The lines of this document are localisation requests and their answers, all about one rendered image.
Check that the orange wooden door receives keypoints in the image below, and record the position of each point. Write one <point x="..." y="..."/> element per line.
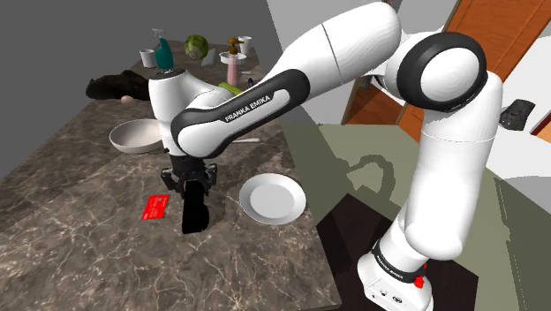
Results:
<point x="495" y="30"/>

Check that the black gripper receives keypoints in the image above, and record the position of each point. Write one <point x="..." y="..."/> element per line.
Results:
<point x="188" y="169"/>

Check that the large white bowl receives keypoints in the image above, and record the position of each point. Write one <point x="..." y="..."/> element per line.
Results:
<point x="135" y="137"/>

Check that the white cup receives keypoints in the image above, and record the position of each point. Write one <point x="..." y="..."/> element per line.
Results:
<point x="147" y="58"/>
<point x="245" y="44"/>

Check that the white round plate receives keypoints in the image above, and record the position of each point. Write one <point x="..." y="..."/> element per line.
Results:
<point x="272" y="199"/>

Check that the beige egg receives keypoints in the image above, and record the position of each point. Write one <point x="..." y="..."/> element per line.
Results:
<point x="127" y="100"/>

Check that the small white bowl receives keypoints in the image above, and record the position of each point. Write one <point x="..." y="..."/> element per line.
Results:
<point x="224" y="57"/>

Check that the teal spray bottle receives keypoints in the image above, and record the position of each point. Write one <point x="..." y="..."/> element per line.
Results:
<point x="164" y="56"/>

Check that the pink soap dispenser gold pump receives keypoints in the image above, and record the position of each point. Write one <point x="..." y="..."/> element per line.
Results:
<point x="233" y="71"/>

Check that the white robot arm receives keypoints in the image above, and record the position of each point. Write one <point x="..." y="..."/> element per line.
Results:
<point x="452" y="172"/>

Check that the black upright bottle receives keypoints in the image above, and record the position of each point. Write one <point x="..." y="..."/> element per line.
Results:
<point x="195" y="213"/>

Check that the black remote control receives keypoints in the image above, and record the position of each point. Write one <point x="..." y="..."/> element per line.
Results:
<point x="516" y="114"/>

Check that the green round melon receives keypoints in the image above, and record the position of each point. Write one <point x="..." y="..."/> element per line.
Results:
<point x="196" y="47"/>

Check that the dark robot stand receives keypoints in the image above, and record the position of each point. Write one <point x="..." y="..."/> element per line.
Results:
<point x="353" y="241"/>

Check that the red flat card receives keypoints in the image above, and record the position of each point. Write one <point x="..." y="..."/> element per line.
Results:
<point x="155" y="207"/>

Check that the grey flat wedge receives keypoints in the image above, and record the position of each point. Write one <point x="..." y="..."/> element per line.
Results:
<point x="210" y="59"/>

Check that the black lumpy heap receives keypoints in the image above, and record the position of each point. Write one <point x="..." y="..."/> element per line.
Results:
<point x="116" y="85"/>

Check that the yellow-green rounded thing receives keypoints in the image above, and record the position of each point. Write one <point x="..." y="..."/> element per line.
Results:
<point x="230" y="88"/>

